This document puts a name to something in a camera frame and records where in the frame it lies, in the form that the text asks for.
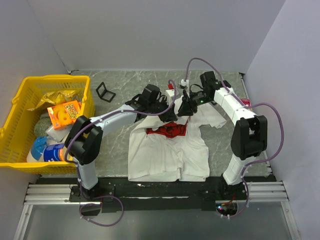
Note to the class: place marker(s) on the aluminium rail frame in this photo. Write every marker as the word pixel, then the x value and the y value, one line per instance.
pixel 42 195

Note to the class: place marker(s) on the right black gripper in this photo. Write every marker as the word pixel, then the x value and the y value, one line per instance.
pixel 185 109

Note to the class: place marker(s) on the white Coca-Cola t-shirt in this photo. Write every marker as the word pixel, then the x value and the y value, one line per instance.
pixel 167 152

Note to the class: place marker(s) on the blue lid white container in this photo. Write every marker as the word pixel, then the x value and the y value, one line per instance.
pixel 36 153

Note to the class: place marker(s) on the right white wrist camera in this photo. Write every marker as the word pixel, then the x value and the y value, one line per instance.
pixel 184 84

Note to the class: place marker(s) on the pink orange sponge box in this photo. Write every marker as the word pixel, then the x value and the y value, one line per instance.
pixel 246 101

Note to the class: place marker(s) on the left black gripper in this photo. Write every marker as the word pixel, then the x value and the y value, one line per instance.
pixel 169 115

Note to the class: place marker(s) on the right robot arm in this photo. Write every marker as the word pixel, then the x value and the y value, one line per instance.
pixel 249 138

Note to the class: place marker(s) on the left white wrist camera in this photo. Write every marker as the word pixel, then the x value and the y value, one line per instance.
pixel 170 95

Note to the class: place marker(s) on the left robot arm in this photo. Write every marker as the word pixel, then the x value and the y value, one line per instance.
pixel 84 140

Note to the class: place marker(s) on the gold snack bag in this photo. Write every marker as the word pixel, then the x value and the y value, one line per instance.
pixel 54 98

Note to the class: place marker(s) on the blue white canister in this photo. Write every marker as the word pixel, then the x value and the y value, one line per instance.
pixel 54 153

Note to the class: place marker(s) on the black folding mirror left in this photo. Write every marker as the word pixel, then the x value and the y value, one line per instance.
pixel 104 94

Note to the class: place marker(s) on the green scrub sponge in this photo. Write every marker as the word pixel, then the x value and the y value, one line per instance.
pixel 42 126

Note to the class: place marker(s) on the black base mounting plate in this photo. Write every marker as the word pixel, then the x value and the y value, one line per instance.
pixel 118 193

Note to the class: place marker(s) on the yellow plastic basket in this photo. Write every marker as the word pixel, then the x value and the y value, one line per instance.
pixel 17 134

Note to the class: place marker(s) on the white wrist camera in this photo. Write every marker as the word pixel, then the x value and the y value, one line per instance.
pixel 170 95
pixel 184 84

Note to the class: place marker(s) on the orange Scrub Daddy box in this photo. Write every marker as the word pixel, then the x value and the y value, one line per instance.
pixel 65 114

